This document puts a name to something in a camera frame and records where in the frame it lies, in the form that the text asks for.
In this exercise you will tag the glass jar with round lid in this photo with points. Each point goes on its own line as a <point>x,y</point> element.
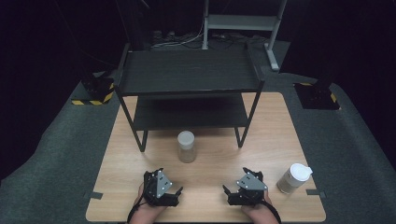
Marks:
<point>186,146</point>

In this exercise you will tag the person's right hand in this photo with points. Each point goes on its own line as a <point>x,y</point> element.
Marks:
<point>258,213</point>

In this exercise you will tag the black power strip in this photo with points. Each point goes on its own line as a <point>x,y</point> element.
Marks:
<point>163,36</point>

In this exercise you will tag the person's left hand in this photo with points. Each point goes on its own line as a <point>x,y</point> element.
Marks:
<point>148,213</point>

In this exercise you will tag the grey tape piece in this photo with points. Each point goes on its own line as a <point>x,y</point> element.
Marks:
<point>93,195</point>
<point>316,193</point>

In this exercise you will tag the black base with striped tape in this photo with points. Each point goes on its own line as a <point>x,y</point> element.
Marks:
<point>317,95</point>
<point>96,88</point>

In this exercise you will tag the glass jar with spout lid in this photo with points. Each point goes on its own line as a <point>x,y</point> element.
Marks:
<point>294,179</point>

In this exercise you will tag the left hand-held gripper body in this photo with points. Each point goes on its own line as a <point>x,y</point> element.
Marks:
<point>163,183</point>

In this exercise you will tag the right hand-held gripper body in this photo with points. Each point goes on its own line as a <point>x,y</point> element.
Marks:
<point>249,186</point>

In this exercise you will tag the grey metal stand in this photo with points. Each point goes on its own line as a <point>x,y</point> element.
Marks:
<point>243,22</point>

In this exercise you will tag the black two-tier shelf rack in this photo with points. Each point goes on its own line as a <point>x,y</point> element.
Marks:
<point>190,71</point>

